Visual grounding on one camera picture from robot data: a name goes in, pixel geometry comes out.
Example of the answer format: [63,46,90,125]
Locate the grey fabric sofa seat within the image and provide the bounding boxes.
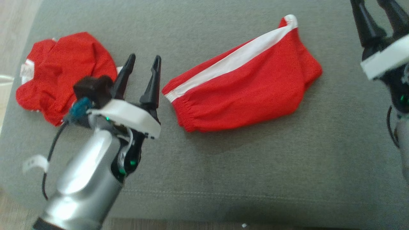
[0,0,409,224]

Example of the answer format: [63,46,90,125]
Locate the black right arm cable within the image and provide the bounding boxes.
[386,105,400,149]

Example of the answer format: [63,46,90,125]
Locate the teal left cable connector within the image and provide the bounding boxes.
[66,97,93,124]

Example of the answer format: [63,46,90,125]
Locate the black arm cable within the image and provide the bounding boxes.
[42,120,69,201]
[386,105,400,149]

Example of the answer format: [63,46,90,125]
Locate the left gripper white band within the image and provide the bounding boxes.
[87,53,162,140]

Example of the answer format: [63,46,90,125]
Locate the red basketball jersey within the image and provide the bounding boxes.
[15,31,124,127]

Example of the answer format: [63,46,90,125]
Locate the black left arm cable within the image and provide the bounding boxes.
[42,120,69,201]

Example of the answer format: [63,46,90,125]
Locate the white cable label tag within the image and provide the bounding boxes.
[22,155,49,174]

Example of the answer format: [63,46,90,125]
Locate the red shorts with white stripe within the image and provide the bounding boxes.
[162,14,323,133]

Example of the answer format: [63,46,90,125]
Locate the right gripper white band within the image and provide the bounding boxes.
[350,0,409,80]

